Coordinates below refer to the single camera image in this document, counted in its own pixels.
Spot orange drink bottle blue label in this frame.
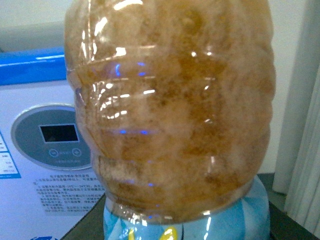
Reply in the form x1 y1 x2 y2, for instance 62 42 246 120
64 0 276 240

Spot round grey control panel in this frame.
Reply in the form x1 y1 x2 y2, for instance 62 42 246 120
11 104 91 171

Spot printed instruction sticker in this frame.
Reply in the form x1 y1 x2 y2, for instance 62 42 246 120
33 173 105 216

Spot white chest freezer blue rim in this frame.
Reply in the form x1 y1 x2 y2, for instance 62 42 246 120
0 47 96 240

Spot white curtain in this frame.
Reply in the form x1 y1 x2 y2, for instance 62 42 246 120
272 0 320 237

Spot blue energy efficiency label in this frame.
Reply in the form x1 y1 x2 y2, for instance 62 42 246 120
0 133 21 180

